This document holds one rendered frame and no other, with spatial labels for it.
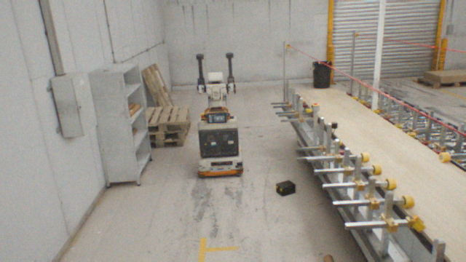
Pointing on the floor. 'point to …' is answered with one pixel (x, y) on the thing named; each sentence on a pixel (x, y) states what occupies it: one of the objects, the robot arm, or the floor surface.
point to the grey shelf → (116, 118)
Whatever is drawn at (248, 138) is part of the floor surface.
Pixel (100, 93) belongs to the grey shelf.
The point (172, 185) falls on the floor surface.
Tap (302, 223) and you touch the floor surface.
